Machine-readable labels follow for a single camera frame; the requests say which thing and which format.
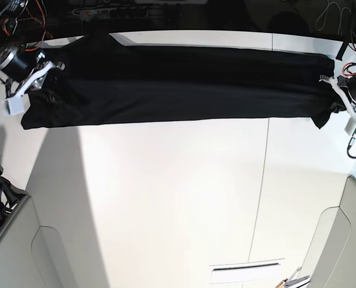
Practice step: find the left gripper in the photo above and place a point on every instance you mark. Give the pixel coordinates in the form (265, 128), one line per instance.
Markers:
(336, 84)

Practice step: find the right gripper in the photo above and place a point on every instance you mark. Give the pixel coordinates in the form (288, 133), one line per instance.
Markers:
(35, 76)

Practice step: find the black T-shirt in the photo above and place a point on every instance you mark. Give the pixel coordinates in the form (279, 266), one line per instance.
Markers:
(105, 82)

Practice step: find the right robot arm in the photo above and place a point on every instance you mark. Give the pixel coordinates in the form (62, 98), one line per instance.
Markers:
(25, 65)

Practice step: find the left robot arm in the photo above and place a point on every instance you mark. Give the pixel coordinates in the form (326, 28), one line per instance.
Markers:
(349, 69)

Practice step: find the white power strip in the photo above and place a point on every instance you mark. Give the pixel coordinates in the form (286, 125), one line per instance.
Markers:
(110, 13)

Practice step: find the grey right side panel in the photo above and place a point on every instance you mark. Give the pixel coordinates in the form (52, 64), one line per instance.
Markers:
(331, 258)

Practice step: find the grey panel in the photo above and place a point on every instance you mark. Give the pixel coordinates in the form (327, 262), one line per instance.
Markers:
(331, 258)
(32, 255)

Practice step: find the black table slot strip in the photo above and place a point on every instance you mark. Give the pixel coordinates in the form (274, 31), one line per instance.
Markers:
(246, 267)

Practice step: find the grey left side panel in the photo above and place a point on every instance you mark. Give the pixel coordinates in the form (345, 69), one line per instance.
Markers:
(32, 255)

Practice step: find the grey tool at bottom edge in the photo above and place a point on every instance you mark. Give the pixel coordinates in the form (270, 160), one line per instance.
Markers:
(293, 282)

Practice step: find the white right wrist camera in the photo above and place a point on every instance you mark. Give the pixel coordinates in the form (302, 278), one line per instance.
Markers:
(13, 106)

